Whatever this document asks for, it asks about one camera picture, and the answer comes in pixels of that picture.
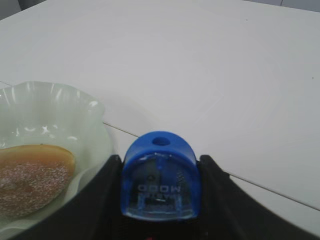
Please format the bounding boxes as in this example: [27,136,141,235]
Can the green wavy glass plate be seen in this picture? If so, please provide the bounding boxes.
[0,81,114,240]

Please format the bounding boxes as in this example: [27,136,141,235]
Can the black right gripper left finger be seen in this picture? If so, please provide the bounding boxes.
[14,155,123,240]

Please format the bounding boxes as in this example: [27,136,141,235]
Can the sugared bread roll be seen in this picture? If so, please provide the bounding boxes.
[0,144,76,219]

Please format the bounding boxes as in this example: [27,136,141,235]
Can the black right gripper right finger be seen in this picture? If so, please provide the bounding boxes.
[197,155,318,240]

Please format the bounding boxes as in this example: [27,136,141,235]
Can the blue pencil sharpener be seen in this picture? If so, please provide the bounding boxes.
[120,131,202,222]

